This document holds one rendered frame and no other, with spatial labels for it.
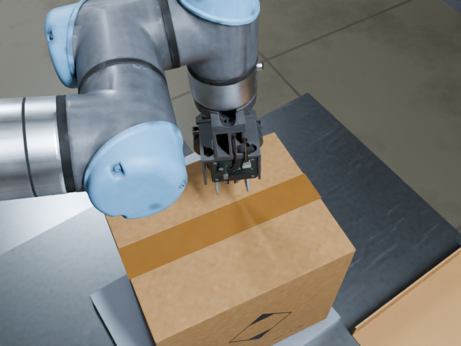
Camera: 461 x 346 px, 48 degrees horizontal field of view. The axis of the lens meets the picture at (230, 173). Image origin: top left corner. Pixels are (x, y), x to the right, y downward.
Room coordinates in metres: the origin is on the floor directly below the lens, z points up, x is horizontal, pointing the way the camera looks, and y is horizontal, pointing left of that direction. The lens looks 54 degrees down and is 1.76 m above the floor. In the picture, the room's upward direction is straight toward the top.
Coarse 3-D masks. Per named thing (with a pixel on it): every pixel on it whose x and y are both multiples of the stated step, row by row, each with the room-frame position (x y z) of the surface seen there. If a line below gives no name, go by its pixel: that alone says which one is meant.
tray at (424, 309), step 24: (456, 264) 0.44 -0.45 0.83; (408, 288) 0.38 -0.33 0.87; (432, 288) 0.39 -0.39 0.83; (456, 288) 0.39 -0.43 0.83; (384, 312) 0.35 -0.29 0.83; (408, 312) 0.35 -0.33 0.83; (432, 312) 0.35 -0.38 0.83; (456, 312) 0.35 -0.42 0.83; (360, 336) 0.30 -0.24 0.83; (384, 336) 0.30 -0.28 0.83; (408, 336) 0.30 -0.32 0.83; (432, 336) 0.30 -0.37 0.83; (456, 336) 0.30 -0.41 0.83
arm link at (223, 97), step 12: (252, 72) 0.39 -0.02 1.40; (192, 84) 0.39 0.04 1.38; (204, 84) 0.37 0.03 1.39; (228, 84) 0.41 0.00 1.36; (240, 84) 0.38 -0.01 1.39; (252, 84) 0.39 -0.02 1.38; (192, 96) 0.39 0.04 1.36; (204, 96) 0.38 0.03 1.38; (216, 96) 0.37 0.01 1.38; (228, 96) 0.37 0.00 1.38; (240, 96) 0.38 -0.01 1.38; (252, 96) 0.39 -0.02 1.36; (216, 108) 0.37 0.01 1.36; (228, 108) 0.37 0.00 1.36
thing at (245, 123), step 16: (256, 96) 0.40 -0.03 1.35; (208, 112) 0.38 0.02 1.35; (224, 112) 0.40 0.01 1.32; (240, 112) 0.38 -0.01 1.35; (208, 128) 0.40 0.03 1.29; (224, 128) 0.36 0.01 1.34; (240, 128) 0.36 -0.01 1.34; (256, 128) 0.40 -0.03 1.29; (208, 144) 0.38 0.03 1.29; (224, 144) 0.38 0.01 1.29; (240, 144) 0.38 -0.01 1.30; (256, 144) 0.38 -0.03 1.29; (208, 160) 0.36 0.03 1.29; (224, 160) 0.36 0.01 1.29; (240, 160) 0.36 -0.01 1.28; (256, 160) 0.37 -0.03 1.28; (224, 176) 0.36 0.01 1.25; (240, 176) 0.36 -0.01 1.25; (256, 176) 0.37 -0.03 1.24
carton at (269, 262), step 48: (192, 192) 0.43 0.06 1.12; (240, 192) 0.43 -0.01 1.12; (288, 192) 0.43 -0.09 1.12; (144, 240) 0.34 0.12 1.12; (192, 240) 0.34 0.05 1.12; (240, 240) 0.34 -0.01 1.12; (288, 240) 0.34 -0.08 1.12; (336, 240) 0.34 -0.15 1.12; (144, 288) 0.27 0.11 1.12; (192, 288) 0.27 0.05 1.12; (240, 288) 0.27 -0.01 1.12; (288, 288) 0.28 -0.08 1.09; (336, 288) 0.33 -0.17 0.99; (192, 336) 0.22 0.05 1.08; (240, 336) 0.25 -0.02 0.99; (288, 336) 0.29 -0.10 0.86
